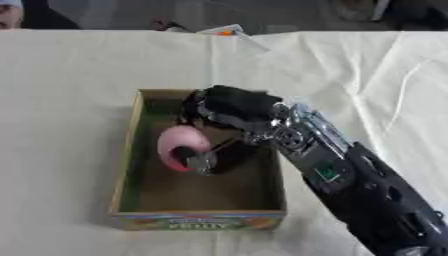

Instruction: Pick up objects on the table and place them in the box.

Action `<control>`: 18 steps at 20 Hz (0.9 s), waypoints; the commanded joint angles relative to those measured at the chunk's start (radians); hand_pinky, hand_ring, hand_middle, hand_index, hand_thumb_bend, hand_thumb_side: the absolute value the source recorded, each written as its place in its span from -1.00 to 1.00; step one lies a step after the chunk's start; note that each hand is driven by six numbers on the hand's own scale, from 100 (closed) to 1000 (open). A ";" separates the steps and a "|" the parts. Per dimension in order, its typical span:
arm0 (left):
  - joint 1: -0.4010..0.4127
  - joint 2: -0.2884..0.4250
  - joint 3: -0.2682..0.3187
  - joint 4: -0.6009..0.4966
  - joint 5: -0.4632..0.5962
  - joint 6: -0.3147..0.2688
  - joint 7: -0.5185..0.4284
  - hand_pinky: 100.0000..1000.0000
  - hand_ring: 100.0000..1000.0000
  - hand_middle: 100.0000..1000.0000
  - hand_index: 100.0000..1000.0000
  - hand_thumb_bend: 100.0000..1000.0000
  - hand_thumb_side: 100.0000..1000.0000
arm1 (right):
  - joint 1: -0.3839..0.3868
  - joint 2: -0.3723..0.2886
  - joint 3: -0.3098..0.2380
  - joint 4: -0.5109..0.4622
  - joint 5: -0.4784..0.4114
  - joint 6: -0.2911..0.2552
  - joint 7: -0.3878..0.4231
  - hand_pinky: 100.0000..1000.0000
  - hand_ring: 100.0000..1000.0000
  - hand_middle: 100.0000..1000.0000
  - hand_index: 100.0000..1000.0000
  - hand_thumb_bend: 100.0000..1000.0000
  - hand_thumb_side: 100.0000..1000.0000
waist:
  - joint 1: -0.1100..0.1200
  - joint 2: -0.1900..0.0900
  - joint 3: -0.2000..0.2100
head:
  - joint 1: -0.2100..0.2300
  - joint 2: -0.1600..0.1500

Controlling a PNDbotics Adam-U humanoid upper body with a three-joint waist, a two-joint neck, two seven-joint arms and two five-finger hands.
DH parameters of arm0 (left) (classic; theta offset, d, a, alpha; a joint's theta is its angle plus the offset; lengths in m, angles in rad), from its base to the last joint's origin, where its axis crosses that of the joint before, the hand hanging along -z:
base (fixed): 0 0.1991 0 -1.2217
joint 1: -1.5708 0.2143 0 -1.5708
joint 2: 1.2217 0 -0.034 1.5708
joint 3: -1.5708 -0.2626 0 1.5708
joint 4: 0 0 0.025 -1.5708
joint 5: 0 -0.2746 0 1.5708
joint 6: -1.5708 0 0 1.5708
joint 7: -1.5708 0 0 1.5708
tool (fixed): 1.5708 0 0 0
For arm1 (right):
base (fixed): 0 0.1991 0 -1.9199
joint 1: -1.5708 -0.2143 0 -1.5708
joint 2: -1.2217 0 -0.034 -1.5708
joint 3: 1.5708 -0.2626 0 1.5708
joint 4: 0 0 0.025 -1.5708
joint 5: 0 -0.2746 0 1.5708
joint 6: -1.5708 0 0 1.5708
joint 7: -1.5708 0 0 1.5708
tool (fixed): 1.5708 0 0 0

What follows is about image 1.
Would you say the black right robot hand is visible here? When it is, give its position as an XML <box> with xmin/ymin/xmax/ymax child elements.
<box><xmin>173</xmin><ymin>84</ymin><xmax>286</xmax><ymax>176</ymax></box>

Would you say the pink egg-shaped toy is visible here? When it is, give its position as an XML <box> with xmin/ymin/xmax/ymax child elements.
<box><xmin>155</xmin><ymin>124</ymin><xmax>214</xmax><ymax>173</ymax></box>

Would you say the open cardboard box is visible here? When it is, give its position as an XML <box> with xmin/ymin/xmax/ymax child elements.
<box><xmin>105</xmin><ymin>88</ymin><xmax>289</xmax><ymax>232</ymax></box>

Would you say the person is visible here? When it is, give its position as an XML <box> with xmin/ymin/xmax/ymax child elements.
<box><xmin>0</xmin><ymin>0</ymin><xmax>27</xmax><ymax>30</ymax></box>

